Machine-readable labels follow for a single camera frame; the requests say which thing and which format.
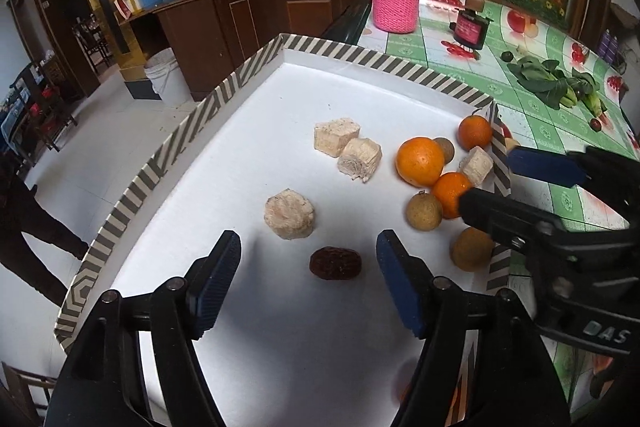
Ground beige sugarcane piece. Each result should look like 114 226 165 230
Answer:
314 118 362 158
264 188 317 240
336 138 383 184
457 146 496 188

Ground dark wooden furniture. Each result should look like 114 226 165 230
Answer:
0 62 78 152

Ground wooden stool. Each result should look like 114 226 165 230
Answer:
0 361 56 427

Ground small orange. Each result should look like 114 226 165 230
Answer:
458 115 494 152
431 172 473 220

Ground dark wooden chair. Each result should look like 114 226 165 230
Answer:
75 14 111 68

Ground green leafy vegetable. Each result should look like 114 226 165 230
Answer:
507 57 608 115

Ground white plastic bucket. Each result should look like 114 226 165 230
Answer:
144 48 193 105

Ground large orange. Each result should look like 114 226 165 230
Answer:
396 137 446 186

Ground brown longan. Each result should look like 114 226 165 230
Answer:
405 191 445 231
450 227 496 271
432 137 456 168

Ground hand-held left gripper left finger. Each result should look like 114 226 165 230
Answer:
47 230 242 427

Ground purple container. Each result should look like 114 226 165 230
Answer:
600 29 626 62

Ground brown wooden counter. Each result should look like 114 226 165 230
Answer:
117 0 373 102

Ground white tray with striped rim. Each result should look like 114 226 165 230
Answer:
52 33 513 427

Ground dark jar with pink label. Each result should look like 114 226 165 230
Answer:
450 7 493 52

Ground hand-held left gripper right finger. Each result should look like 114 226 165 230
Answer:
376 229 571 427

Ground dark red date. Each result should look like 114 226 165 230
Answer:
308 247 362 280

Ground green fruit-print tablecloth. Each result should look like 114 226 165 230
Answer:
357 0 636 413

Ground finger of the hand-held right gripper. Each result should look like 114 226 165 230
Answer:
458 188 577 258
506 145 640 219

